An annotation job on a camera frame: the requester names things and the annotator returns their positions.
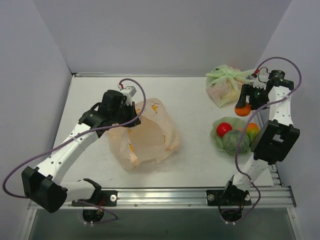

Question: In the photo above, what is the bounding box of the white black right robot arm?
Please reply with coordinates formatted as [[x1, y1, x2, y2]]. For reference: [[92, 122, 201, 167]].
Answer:
[[221, 70, 300, 205]]

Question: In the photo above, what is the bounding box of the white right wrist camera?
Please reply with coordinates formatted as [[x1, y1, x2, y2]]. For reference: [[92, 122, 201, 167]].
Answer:
[[251, 67, 269, 89]]

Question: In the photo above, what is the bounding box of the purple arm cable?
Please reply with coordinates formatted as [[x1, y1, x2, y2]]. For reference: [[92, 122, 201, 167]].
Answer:
[[221, 56, 303, 223], [2, 78, 147, 223]]

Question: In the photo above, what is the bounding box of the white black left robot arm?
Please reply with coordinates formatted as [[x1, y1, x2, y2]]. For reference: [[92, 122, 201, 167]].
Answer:
[[21, 86, 141, 213]]

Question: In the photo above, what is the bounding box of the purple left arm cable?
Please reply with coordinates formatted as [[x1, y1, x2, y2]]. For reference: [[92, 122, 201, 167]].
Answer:
[[2, 78, 147, 223]]

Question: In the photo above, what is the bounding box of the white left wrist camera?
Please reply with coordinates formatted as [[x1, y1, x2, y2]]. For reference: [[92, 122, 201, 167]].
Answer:
[[118, 84, 137, 105]]

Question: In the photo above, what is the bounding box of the pale green scalloped plate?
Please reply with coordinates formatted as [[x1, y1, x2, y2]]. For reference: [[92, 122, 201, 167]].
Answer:
[[210, 116, 251, 157]]

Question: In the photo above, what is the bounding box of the red fake apple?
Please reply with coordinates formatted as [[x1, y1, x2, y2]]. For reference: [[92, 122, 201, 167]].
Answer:
[[216, 122, 233, 138]]

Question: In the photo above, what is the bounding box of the aluminium table edge rail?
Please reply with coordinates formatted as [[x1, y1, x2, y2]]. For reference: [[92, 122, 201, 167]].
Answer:
[[27, 186, 297, 210]]

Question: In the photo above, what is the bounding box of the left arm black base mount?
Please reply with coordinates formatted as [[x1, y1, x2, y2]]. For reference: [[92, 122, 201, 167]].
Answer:
[[71, 189, 118, 207]]

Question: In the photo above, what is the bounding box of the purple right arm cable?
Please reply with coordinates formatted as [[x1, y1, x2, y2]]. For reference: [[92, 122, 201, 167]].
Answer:
[[221, 56, 303, 223]]

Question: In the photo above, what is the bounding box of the green red fake mango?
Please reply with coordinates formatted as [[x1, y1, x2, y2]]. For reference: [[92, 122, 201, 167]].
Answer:
[[245, 122, 260, 143]]

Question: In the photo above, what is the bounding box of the tied green bag of fruit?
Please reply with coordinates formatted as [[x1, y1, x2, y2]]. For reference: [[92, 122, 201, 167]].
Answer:
[[205, 64, 255, 107]]

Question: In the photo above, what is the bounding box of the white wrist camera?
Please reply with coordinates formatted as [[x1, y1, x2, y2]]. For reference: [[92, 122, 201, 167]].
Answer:
[[118, 84, 137, 105], [251, 67, 269, 89]]

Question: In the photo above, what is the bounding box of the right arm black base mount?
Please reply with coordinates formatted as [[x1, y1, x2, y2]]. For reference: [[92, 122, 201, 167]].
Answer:
[[206, 188, 252, 207]]

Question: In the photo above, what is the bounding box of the translucent orange banana-print bag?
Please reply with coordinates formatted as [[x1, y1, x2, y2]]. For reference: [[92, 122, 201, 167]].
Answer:
[[106, 98, 181, 171]]

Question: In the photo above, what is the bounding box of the orange fake orange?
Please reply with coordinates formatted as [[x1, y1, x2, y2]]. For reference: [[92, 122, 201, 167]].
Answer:
[[234, 103, 252, 117]]

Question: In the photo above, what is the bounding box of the green netted fake melon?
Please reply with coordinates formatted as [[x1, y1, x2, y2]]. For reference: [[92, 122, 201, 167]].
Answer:
[[222, 129, 250, 156]]

